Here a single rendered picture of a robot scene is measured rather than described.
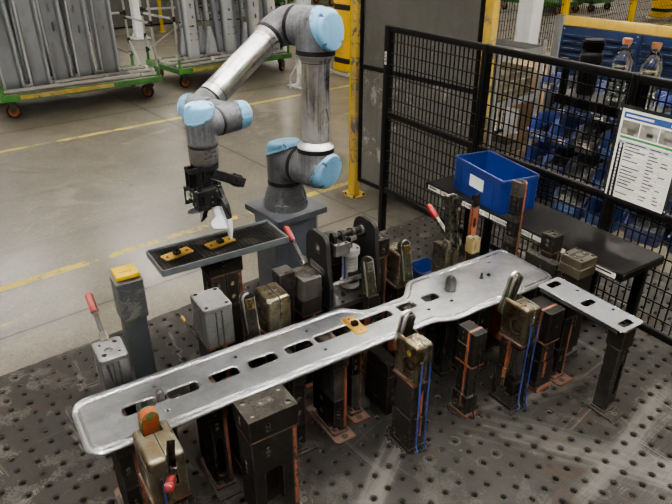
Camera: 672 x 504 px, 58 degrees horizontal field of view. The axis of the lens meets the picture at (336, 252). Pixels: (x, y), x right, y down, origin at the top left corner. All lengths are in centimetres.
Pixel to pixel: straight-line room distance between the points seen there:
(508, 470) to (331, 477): 46
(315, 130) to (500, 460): 107
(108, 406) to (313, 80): 104
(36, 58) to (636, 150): 708
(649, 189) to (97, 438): 171
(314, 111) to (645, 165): 104
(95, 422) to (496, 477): 98
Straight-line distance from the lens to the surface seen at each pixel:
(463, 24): 399
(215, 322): 156
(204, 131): 157
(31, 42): 821
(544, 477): 174
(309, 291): 171
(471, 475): 170
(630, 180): 218
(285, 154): 198
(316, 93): 185
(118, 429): 142
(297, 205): 204
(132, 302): 167
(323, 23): 179
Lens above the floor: 194
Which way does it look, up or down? 28 degrees down
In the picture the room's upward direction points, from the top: straight up
